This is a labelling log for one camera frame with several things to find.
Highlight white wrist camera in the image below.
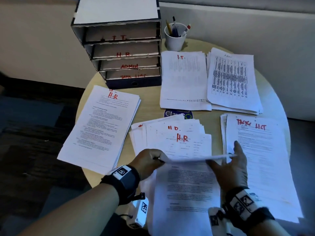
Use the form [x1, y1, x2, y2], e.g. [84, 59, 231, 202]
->
[208, 207, 231, 236]
[127, 196, 150, 229]

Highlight person's left forearm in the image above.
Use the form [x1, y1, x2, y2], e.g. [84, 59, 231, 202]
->
[18, 183, 120, 236]

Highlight Admin paper stack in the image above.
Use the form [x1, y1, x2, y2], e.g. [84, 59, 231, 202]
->
[206, 47, 263, 115]

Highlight stack of papers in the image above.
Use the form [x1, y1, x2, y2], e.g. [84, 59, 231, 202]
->
[226, 114, 303, 223]

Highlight I.T. paper stack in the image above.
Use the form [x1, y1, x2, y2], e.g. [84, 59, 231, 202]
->
[159, 50, 213, 111]

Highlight Task Lists paper stack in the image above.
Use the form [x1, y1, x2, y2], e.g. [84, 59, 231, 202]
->
[220, 113, 304, 224]

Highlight cardboard document tray organizer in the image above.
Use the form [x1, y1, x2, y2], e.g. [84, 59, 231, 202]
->
[71, 0, 162, 43]

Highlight unsorted pile of papers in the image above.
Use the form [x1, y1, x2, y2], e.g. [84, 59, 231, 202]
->
[130, 114, 222, 236]

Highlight round wooden table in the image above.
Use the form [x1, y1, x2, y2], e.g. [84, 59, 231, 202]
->
[75, 38, 291, 219]

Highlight person's right forearm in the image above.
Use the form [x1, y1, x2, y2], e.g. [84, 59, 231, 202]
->
[253, 220, 291, 236]

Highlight person's right hand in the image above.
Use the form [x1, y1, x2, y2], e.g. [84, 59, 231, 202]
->
[206, 141, 249, 193]

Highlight white pen cup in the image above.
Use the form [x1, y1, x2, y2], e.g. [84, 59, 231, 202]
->
[164, 23, 188, 52]

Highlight blue round disc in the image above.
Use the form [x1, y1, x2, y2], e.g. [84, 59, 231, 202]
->
[163, 108, 194, 120]

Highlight H.R. paper stack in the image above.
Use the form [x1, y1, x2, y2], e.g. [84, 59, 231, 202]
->
[57, 85, 141, 175]

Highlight sheaf of papers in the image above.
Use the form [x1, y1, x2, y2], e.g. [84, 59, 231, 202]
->
[58, 86, 140, 174]

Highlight person's left hand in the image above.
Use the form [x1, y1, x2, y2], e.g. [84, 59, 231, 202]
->
[129, 148, 170, 181]

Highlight unsorted paper stack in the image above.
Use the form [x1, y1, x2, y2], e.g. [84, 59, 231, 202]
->
[145, 133, 239, 165]
[207, 48, 262, 112]

